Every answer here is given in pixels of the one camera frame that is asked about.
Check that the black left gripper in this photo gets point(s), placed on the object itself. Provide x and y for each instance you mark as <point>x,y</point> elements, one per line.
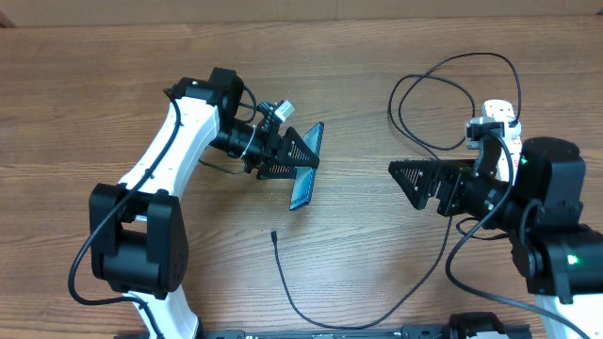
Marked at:
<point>268,153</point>

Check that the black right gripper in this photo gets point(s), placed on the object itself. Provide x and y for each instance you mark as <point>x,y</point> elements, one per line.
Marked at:
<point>455,183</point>

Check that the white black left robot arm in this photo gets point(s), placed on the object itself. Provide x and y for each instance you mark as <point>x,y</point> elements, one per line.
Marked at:
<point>138,240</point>

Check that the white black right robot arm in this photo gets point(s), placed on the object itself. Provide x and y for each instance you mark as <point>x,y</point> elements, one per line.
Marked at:
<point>538,208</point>

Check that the white charger plug adapter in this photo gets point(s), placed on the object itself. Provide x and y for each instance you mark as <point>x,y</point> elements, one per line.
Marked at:
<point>512,127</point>

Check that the white power strip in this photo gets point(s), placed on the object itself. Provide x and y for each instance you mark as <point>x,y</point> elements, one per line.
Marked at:
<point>501,110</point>

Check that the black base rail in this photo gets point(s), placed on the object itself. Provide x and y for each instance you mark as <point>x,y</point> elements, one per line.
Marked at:
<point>477,325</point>

